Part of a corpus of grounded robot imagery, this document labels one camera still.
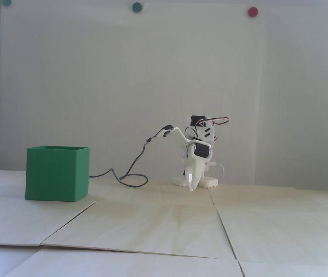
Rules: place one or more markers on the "red round magnet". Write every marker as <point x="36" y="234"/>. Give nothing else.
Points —
<point x="252" y="11"/>

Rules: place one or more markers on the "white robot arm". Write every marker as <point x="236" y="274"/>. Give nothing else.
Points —
<point x="206" y="132"/>

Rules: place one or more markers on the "small wrist camera board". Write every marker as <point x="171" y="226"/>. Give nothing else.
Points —
<point x="167" y="128"/>

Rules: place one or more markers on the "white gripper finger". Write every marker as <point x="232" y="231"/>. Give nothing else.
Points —
<point x="186" y="164"/>
<point x="197" y="170"/>

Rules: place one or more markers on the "green box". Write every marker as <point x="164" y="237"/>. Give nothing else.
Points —
<point x="54" y="174"/>

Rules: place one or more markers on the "green round magnet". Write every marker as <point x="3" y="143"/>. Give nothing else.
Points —
<point x="137" y="7"/>
<point x="6" y="2"/>

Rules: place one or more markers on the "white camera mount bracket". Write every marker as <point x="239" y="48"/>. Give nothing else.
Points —
<point x="181" y="135"/>

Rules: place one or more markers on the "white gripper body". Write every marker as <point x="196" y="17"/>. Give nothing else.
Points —
<point x="195" y="166"/>

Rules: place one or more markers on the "white base clamp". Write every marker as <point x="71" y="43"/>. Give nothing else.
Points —
<point x="209" y="183"/>
<point x="180" y="181"/>

